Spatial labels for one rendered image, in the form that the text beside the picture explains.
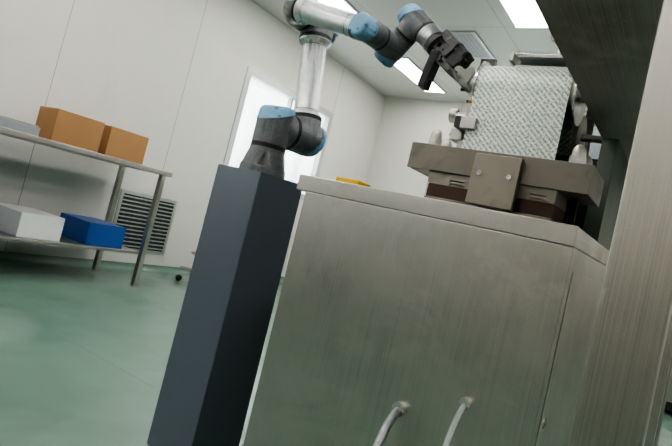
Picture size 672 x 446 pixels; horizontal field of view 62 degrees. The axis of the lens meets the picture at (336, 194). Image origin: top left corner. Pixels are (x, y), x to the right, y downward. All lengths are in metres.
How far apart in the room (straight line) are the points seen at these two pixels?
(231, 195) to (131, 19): 3.44
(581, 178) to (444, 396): 0.51
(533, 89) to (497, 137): 0.14
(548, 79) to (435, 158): 0.37
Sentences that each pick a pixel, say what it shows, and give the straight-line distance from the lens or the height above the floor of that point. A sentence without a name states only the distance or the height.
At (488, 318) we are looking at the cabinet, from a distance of 1.17.
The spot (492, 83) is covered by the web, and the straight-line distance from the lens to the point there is 1.54.
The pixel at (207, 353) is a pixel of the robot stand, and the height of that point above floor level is 0.34.
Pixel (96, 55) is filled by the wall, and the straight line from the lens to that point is 4.88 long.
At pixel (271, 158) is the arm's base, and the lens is 1.78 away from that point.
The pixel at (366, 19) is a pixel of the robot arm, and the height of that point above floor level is 1.38.
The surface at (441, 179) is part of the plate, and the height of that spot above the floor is 0.95.
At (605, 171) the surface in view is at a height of 1.06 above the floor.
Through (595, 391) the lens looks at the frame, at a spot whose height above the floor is 0.70.
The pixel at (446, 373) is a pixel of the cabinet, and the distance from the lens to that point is 1.20.
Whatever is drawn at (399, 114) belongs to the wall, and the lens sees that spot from 8.12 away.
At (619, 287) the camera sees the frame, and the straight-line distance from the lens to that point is 0.61.
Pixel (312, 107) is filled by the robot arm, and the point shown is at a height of 1.17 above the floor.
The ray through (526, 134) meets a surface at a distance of 1.47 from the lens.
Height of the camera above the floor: 0.79
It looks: 3 degrees up
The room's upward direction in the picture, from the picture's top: 14 degrees clockwise
